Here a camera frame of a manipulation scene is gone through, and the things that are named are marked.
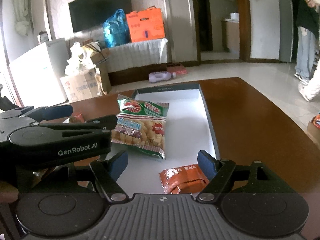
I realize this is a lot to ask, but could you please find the pink flat package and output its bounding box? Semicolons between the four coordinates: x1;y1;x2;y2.
167;63;188;75

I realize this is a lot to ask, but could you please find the small taped cardboard box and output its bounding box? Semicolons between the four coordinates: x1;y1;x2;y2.
85;42;110;65

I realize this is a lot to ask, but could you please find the blue plastic bag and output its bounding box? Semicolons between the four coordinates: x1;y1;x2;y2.
103;9;131;48

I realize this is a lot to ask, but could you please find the grey white tray box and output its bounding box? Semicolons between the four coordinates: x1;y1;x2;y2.
107;83;220;197

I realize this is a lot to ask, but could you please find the small red candy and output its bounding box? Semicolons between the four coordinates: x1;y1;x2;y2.
68;113;85;123

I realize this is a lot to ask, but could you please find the operator left hand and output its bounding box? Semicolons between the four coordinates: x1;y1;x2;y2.
0;181;19;204

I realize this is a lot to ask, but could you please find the orange-red snack packet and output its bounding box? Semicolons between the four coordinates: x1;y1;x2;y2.
159;164;209;194

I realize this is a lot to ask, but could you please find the white mini fridge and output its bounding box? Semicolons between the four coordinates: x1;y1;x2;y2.
9;38;69;107

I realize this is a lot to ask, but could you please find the black wall television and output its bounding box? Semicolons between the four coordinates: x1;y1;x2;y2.
68;0;132;33

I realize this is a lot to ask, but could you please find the white crumpled plastic pile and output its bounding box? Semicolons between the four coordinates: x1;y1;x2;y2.
65;42;101;76

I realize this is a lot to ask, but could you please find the green prawn cracker bag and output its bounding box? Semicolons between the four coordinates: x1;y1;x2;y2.
111;95;169;159

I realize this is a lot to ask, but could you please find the person in blue jeans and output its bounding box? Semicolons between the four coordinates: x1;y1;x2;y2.
295;0;319;85

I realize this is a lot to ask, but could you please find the orange cardboard box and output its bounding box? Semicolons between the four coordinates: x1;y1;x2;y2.
126;7;165;42

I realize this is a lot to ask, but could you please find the person in puffer jacket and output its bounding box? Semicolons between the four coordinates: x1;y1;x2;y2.
298;61;320;102

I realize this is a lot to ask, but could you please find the kitchen cabinet with pot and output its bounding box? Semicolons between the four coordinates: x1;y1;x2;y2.
221;12;240;54

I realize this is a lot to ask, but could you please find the brown cardboard box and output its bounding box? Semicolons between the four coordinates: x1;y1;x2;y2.
60;68;103;102

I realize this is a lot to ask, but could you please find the black folded chair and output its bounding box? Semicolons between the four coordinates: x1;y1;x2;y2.
0;94;19;111

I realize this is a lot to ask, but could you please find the kettle on fridge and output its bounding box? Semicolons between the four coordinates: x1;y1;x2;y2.
37;31;49;44

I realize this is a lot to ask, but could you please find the white covered tv bench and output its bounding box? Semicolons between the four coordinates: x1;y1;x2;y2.
107;38;168;73

